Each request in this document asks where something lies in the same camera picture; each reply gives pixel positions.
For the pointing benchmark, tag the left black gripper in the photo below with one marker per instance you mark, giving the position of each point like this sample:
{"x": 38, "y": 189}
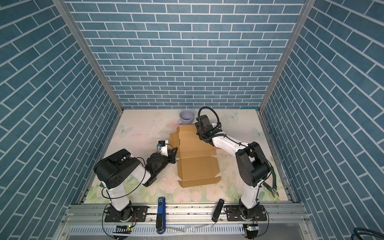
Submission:
{"x": 172, "y": 157}

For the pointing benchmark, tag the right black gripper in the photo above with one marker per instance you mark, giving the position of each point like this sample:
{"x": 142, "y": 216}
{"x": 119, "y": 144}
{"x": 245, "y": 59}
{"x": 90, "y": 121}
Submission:
{"x": 197, "y": 129}

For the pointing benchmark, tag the brown cardboard box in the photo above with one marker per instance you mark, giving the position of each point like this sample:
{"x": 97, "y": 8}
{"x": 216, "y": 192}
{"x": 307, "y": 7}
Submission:
{"x": 197, "y": 164}

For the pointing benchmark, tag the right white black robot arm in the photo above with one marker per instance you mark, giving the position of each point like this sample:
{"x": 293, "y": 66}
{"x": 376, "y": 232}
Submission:
{"x": 253, "y": 166}

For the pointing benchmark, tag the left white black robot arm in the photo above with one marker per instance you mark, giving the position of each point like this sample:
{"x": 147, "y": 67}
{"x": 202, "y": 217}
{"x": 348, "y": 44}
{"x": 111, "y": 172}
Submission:
{"x": 113, "y": 170}

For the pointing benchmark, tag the lavender ceramic cup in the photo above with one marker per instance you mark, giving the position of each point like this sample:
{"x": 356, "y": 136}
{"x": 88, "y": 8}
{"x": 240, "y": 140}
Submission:
{"x": 187, "y": 117}

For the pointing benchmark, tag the blue black handheld tool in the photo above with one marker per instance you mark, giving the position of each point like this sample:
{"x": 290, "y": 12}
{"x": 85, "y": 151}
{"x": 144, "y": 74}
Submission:
{"x": 161, "y": 216}

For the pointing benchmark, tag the black handheld device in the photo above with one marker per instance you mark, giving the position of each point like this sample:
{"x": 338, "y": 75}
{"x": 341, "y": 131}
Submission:
{"x": 218, "y": 210}

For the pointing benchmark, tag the left green controller board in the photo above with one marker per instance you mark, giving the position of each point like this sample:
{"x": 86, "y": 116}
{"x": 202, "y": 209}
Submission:
{"x": 122, "y": 230}

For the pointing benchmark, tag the green controller board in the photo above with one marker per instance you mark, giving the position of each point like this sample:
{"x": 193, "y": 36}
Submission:
{"x": 122, "y": 230}
{"x": 251, "y": 227}

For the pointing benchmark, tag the right green controller board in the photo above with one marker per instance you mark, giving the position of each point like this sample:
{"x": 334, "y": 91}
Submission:
{"x": 251, "y": 227}

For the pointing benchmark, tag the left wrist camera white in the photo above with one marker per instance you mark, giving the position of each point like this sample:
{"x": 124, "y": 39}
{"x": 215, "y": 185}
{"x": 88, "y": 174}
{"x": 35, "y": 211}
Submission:
{"x": 162, "y": 147}

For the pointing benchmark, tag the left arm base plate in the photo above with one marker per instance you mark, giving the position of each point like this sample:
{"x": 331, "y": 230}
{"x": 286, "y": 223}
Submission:
{"x": 130, "y": 213}

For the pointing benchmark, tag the white slotted cable duct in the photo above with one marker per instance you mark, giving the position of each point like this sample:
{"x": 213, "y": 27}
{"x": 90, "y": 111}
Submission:
{"x": 150, "y": 230}

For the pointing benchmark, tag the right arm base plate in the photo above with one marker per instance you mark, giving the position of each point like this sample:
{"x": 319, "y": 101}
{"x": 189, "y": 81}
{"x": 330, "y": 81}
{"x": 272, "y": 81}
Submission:
{"x": 236, "y": 213}

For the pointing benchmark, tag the aluminium front rail frame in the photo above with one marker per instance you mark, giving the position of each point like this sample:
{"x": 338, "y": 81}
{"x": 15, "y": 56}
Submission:
{"x": 286, "y": 221}

